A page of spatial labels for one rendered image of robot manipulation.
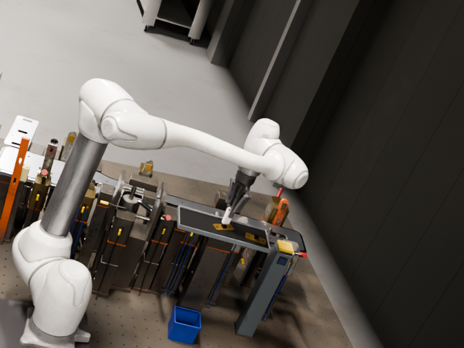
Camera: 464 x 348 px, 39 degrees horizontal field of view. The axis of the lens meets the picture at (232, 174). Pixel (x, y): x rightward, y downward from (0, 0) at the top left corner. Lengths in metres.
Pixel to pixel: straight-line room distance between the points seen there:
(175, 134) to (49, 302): 0.66
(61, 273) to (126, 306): 0.61
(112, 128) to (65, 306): 0.61
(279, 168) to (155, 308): 0.89
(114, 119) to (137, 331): 1.00
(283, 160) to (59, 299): 0.85
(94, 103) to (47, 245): 0.52
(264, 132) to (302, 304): 1.14
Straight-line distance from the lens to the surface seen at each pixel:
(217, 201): 3.03
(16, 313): 2.40
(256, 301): 2.72
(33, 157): 2.89
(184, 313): 2.70
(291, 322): 3.05
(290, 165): 2.22
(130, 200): 2.59
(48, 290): 2.20
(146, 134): 1.97
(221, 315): 2.88
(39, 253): 2.29
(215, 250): 2.55
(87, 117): 2.09
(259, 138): 2.31
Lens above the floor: 2.43
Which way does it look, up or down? 25 degrees down
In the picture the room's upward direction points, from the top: 23 degrees clockwise
